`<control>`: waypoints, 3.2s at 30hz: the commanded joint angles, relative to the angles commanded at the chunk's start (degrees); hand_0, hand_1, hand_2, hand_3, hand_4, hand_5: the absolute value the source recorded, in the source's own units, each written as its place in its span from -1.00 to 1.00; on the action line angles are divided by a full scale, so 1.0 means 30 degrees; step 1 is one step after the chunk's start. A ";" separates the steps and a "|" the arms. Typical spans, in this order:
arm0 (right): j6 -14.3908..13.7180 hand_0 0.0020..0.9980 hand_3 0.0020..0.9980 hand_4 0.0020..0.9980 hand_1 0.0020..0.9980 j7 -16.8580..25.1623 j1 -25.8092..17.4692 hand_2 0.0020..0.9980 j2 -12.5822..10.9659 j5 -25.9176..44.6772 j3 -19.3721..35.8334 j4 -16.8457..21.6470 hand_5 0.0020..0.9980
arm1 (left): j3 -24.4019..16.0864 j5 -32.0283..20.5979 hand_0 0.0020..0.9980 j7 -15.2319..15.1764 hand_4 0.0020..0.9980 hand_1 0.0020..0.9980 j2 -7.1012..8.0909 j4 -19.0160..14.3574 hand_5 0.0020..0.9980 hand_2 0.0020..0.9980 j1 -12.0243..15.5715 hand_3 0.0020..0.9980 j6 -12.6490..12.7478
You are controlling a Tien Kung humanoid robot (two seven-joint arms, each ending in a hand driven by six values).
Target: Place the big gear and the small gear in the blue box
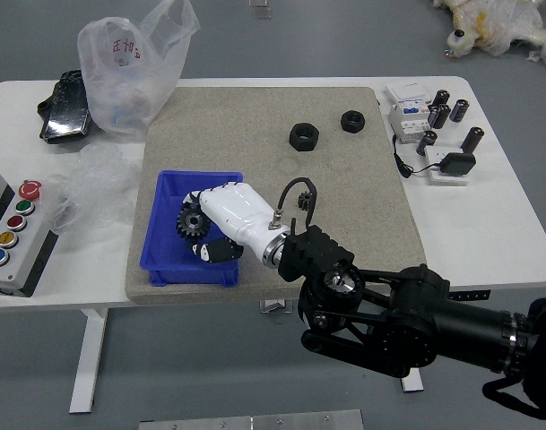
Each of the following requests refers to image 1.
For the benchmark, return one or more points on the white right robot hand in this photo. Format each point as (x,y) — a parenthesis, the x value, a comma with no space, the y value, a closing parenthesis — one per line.
(236,210)

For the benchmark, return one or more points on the large black gear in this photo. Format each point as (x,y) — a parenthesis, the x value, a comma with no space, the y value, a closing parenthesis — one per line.
(191,222)

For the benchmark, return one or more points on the blue plastic box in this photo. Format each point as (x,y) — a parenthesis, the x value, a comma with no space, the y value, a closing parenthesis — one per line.
(165,251)

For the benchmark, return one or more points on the big black nut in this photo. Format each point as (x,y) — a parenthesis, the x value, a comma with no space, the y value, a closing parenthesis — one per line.
(295,142)

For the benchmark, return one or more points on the small black nut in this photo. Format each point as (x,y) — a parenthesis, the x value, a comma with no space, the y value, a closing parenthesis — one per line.
(346,126)

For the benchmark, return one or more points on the grey push-button control box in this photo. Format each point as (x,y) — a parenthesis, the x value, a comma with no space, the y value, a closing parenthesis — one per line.
(12,233)

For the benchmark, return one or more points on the grey-brown mat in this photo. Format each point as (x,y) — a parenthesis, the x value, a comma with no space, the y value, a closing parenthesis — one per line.
(254,134)

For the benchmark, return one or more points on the clear crumpled plastic wrap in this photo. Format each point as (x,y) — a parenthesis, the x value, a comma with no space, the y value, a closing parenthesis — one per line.
(97,188)

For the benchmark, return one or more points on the white plastic bag red print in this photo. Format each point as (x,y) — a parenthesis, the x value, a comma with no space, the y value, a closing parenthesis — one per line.
(115,89)

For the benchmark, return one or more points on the white circuit breaker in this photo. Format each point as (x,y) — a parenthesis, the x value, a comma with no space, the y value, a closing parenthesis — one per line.
(404,123)

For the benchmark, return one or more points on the black plastic tray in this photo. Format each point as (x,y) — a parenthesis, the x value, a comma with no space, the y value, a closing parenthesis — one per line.
(64,121)

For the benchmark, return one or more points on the grey metal floor fixture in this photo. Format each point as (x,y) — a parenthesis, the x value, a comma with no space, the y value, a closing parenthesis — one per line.
(260,10)

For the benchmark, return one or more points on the black cylindrical capacitor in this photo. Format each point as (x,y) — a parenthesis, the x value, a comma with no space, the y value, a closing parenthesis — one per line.
(472,140)
(441,98)
(427,142)
(459,110)
(439,117)

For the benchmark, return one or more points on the white table leg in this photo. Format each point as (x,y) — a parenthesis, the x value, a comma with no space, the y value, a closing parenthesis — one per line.
(412,386)
(86,358)

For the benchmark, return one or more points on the silver metal floor plate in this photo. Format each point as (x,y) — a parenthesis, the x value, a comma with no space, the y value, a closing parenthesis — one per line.
(210,421)

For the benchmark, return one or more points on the black power adapter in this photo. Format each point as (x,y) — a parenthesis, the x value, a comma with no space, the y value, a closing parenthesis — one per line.
(458,163)

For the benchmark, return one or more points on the black desk height controller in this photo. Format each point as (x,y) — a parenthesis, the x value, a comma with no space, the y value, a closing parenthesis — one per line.
(472,295)

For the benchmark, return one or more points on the plastic-wrapped white bundle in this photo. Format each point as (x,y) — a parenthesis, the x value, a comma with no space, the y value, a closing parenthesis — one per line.
(492,27)

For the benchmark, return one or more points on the silver metal bracket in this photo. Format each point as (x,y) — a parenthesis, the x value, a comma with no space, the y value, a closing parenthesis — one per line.
(274,306)

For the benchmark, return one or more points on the white switch panel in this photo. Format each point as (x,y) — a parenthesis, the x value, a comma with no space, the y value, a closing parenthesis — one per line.
(407,92)

